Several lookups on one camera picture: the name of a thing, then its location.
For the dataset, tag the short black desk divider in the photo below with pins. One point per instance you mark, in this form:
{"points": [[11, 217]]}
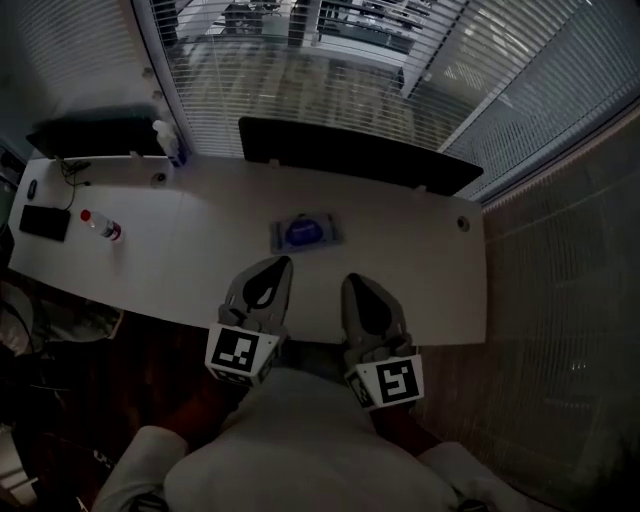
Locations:
{"points": [[100, 135]]}

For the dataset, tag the narrow window blind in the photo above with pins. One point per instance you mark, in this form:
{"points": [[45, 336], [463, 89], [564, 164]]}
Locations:
{"points": [[540, 100]]}

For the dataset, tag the flat black box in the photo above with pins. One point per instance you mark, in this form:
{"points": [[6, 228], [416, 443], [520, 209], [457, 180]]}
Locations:
{"points": [[44, 222]]}

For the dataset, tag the blue wet wipes pack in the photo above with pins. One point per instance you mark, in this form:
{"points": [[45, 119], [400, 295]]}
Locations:
{"points": [[306, 233]]}

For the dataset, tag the wide window blind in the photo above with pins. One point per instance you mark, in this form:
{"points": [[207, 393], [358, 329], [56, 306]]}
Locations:
{"points": [[310, 85]]}

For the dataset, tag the person's left forearm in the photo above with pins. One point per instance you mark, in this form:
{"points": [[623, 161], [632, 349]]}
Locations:
{"points": [[210, 410]]}

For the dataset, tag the dark computer mouse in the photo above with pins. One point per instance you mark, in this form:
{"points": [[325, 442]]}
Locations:
{"points": [[32, 187]]}

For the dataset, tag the clear bottle with red cap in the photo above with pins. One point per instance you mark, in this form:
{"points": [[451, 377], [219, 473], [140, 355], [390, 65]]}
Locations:
{"points": [[102, 226]]}

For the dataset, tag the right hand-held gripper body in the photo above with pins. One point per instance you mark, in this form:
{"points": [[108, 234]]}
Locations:
{"points": [[387, 372]]}

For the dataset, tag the person's right forearm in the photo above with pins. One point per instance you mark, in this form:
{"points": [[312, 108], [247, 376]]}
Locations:
{"points": [[407, 430]]}

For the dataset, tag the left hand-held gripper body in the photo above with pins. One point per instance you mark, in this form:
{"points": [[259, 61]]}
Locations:
{"points": [[239, 350]]}

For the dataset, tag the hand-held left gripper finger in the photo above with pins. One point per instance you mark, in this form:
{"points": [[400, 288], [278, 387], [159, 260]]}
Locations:
{"points": [[245, 287], [282, 295]]}

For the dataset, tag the long black desk divider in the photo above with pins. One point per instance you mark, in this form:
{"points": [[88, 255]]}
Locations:
{"points": [[360, 155]]}

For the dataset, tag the white spray bottle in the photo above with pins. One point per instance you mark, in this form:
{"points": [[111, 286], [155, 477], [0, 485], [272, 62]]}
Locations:
{"points": [[169, 142]]}

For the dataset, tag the person's white shirt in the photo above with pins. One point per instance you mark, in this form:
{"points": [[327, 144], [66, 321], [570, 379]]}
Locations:
{"points": [[300, 450]]}

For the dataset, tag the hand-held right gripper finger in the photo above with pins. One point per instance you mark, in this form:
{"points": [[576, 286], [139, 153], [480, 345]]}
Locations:
{"points": [[352, 315], [387, 312]]}

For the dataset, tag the grey cloth heap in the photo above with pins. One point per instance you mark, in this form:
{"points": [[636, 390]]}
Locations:
{"points": [[75, 320]]}

